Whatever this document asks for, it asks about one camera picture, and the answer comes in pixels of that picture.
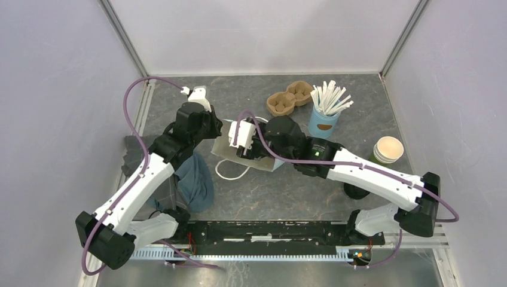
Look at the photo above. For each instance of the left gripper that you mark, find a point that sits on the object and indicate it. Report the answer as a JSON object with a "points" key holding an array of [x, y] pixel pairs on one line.
{"points": [[217, 124]]}

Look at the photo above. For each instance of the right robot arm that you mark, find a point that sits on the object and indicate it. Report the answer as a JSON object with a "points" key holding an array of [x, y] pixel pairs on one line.
{"points": [[412, 199]]}

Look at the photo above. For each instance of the grey checked cloth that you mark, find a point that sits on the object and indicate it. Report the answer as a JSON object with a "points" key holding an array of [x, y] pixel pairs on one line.
{"points": [[132, 150]]}

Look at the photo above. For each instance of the brown cardboard cup carrier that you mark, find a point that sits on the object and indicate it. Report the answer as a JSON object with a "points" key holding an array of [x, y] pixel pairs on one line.
{"points": [[283, 103]]}

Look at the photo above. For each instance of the blue cloth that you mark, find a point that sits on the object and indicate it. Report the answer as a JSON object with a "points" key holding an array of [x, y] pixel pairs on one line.
{"points": [[191, 187]]}

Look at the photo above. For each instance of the white wrapped straws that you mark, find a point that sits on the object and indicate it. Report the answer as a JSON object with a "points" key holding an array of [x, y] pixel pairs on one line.
{"points": [[329, 99]]}

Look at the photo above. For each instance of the blue straw holder cup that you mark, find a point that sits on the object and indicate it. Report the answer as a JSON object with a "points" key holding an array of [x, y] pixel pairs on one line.
{"points": [[322, 126]]}

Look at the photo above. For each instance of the stack of green paper cups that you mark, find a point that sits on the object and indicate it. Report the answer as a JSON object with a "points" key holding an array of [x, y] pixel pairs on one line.
{"points": [[387, 150]]}

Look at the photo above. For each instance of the stack of black lids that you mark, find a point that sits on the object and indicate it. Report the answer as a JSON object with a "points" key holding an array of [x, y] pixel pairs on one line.
{"points": [[355, 192]]}

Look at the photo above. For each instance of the light blue paper bag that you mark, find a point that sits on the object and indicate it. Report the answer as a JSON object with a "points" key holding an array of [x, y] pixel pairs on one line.
{"points": [[258, 158]]}

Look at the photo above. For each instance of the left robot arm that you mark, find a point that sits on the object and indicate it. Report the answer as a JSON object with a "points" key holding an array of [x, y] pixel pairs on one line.
{"points": [[109, 233]]}

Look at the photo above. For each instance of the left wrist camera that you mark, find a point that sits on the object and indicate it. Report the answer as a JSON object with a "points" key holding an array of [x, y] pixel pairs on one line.
{"points": [[197, 95]]}

